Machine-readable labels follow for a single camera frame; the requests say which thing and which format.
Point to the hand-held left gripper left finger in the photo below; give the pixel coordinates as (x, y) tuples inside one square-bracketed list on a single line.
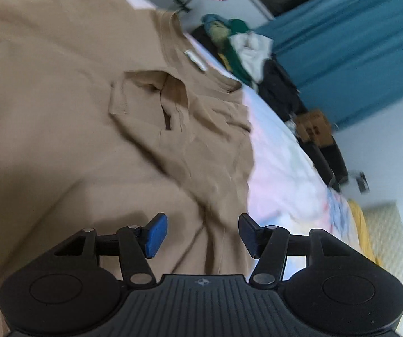
[(155, 233)]

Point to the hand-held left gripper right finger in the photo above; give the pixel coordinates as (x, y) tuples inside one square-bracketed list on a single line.
[(249, 235)]

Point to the tan t-shirt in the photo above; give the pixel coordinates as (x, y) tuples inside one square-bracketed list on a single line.
[(92, 130)]

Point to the pile of assorted clothes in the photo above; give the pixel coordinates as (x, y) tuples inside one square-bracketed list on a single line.
[(254, 59)]

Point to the pastel printed bed sheet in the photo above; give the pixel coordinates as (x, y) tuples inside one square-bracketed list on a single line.
[(285, 172)]

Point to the black chair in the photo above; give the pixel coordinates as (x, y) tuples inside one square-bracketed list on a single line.
[(329, 159)]

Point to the yellow cloth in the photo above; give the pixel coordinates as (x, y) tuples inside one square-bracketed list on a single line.
[(363, 233)]

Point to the brown cardboard box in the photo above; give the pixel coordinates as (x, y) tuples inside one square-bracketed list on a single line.
[(314, 126)]

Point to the cream textured mattress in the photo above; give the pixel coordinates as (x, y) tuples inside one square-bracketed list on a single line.
[(389, 242)]

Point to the teal curtain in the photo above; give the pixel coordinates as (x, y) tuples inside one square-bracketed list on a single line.
[(355, 49)]

